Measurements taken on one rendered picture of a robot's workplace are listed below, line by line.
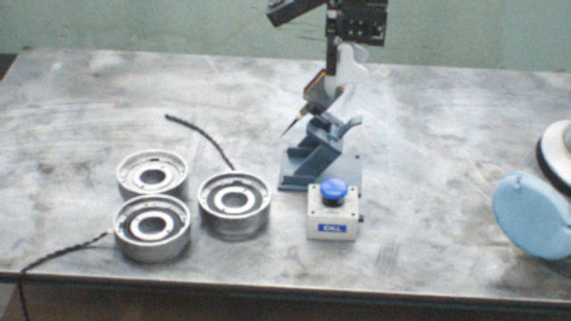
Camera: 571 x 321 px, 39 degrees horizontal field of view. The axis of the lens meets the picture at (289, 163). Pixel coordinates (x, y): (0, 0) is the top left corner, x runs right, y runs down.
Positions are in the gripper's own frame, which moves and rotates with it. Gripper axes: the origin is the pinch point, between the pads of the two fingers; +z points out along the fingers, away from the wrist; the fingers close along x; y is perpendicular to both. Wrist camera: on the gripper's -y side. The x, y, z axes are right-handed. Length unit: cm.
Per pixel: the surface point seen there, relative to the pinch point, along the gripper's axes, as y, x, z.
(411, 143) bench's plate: 14.2, 10.1, 16.3
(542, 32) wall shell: 69, 153, 66
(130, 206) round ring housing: -26.4, -15.3, 12.9
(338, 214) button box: 2.8, -14.7, 11.7
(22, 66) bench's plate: -57, 25, 16
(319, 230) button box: 0.4, -15.5, 14.3
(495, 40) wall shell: 54, 152, 70
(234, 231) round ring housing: -11.5, -16.6, 14.8
